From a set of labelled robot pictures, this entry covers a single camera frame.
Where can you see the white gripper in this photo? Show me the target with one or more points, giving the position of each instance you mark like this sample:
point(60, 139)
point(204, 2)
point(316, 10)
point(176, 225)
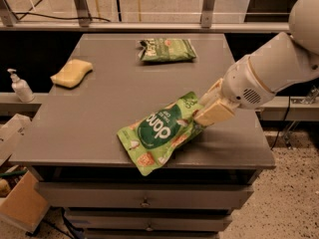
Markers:
point(241, 82)

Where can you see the green rice chip bag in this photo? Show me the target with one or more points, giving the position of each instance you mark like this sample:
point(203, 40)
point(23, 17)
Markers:
point(151, 141)

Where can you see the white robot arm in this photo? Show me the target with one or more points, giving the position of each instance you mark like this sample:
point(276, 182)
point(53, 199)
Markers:
point(287, 59)

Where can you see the green jalapeno chip bag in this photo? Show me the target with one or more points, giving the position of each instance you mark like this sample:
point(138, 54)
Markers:
point(164, 50)

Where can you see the middle grey drawer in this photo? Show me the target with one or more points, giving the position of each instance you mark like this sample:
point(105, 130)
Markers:
point(152, 220)

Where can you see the grey drawer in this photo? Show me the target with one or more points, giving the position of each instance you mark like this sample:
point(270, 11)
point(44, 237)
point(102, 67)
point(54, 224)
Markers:
point(143, 196)
point(152, 220)

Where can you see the yellow sponge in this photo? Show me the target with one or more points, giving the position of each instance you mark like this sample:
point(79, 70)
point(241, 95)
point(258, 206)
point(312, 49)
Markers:
point(72, 73)

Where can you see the top grey drawer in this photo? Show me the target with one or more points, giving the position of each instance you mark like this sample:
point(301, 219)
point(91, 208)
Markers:
point(143, 196)

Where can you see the grey drawer cabinet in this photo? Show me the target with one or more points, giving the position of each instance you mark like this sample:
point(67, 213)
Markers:
point(112, 154)

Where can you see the white pump bottle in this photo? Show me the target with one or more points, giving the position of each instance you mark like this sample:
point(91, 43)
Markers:
point(20, 87)

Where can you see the cardboard box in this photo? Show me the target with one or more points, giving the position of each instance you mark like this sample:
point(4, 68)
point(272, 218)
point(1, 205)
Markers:
point(20, 205)

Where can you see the metal bracket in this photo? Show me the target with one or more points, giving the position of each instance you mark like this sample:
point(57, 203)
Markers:
point(309, 99)

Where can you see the metal railing frame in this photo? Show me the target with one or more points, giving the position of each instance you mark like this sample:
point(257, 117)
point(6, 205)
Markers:
point(182, 16)

